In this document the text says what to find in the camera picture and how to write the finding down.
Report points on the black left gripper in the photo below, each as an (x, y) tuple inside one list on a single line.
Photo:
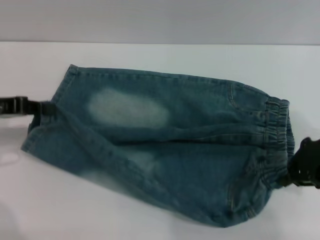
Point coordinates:
[(12, 106)]

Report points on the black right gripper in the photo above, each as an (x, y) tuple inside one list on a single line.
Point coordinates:
[(307, 162)]

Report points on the blue denim shorts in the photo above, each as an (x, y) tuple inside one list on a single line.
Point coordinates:
[(162, 150)]

